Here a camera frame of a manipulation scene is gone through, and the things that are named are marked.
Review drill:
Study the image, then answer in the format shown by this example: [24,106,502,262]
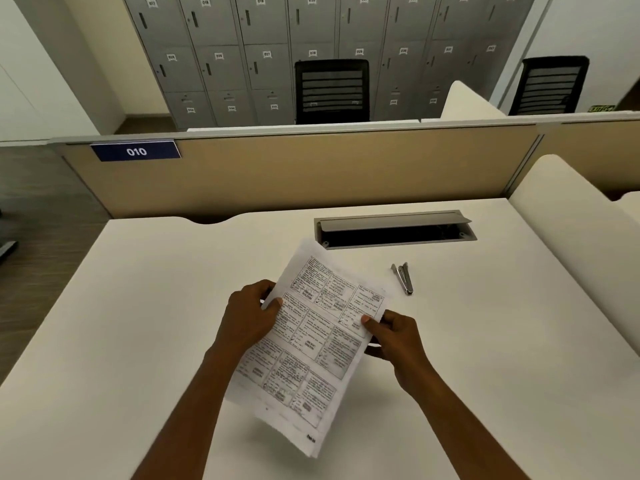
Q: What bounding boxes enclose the blue number sign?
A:
[90,140,182,163]

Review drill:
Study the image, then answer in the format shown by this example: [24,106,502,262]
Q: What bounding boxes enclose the silver metal stapler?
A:
[391,262,414,296]

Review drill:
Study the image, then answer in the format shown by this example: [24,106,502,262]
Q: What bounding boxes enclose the person's right hand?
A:
[361,310,434,393]

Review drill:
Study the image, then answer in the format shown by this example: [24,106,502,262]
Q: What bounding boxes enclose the printed white paper sheets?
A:
[223,238,387,459]

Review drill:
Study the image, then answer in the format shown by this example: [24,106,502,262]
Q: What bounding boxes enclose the beige desk partition panel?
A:
[536,113,640,200]
[50,123,545,224]

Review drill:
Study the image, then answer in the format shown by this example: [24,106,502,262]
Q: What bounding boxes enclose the grey desk cable tray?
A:
[314,210,477,250]

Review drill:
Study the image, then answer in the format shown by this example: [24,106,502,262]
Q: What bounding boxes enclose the person's left hand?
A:
[215,280,284,356]

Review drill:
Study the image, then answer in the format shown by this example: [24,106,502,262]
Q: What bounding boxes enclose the person's right forearm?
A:
[400,364,531,480]

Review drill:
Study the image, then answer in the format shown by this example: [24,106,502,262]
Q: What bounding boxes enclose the black mesh office chair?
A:
[294,59,371,125]
[508,56,590,116]

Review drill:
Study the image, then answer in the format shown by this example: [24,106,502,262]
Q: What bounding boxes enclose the white curved side divider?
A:
[508,154,640,356]
[439,80,509,120]

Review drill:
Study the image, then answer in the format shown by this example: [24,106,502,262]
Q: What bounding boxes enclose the person's left forearm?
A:
[131,342,251,480]

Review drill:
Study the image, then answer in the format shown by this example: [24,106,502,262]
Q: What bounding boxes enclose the grey metal locker bank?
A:
[122,0,538,131]

